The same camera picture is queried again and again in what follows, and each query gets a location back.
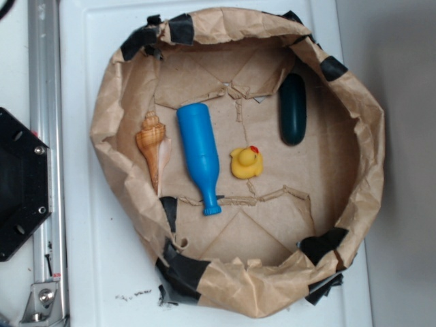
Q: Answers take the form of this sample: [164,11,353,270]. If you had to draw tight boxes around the yellow rubber duck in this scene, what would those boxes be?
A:
[230,146,264,179]

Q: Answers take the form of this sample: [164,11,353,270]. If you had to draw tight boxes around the brown paper bag bin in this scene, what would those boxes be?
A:
[90,7,385,318]

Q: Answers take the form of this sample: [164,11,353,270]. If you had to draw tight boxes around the blue plastic bottle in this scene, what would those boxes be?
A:
[176,103,221,215]

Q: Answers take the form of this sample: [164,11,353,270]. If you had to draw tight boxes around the orange conch seashell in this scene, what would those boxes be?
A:
[136,111,172,196]

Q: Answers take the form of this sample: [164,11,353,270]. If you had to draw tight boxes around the dark green oblong object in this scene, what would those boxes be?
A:
[279,74,307,146]

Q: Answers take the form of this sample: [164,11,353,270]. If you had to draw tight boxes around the white tray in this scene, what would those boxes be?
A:
[59,1,373,326]

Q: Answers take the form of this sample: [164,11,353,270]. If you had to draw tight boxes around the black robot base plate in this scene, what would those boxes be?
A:
[1,108,50,262]

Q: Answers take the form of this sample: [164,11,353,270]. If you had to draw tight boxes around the aluminium extrusion rail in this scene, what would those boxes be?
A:
[28,1,70,326]

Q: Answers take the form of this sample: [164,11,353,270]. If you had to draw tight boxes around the metal corner bracket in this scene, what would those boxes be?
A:
[19,281,62,326]

